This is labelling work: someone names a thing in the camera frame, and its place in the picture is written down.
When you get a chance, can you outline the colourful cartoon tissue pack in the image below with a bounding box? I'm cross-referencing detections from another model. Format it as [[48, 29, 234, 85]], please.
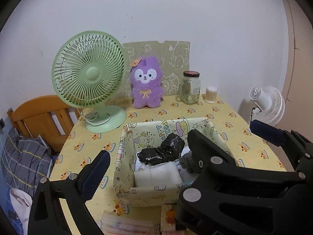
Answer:
[[160, 204, 186, 234]]

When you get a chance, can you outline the white cloth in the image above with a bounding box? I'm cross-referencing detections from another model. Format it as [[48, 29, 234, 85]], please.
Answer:
[[10, 188, 32, 231], [134, 162, 183, 187]]

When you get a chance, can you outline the clear plastic pink packet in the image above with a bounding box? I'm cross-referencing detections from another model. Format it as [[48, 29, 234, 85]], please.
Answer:
[[97, 213, 161, 234]]

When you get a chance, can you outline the black plastic bag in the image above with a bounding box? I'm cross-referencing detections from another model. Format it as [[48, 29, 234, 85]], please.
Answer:
[[137, 133, 185, 165]]

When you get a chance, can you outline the white cloth on bed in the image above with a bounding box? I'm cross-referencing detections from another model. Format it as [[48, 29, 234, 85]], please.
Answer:
[[10, 188, 32, 231]]

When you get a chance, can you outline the white standing fan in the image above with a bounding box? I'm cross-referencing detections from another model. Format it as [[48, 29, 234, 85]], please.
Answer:
[[249, 86, 285, 126]]

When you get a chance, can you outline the blue plaid pillow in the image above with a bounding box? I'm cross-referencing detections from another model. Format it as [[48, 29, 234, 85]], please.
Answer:
[[1, 128, 54, 197]]

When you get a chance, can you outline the yellow cartoon tablecloth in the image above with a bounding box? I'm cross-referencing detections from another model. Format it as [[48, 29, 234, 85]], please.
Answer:
[[50, 96, 285, 225]]

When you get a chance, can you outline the cotton swab container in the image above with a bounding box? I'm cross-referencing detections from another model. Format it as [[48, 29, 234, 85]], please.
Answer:
[[205, 86, 218, 104]]

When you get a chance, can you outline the cartoon print fabric storage box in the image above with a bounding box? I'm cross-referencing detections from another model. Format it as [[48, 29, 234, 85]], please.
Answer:
[[113, 117, 237, 207]]

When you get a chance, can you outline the glass jar with lid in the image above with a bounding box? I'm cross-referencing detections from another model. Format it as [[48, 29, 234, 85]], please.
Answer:
[[178, 70, 201, 105]]

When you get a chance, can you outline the purple plush bunny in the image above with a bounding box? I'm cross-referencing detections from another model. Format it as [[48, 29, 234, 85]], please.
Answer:
[[130, 57, 164, 109]]

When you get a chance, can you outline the cartoon print cardboard panel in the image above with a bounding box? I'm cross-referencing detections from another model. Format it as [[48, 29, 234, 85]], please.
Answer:
[[116, 41, 190, 97]]

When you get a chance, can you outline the green desk fan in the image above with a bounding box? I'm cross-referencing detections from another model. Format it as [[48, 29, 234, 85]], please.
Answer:
[[51, 31, 126, 133]]

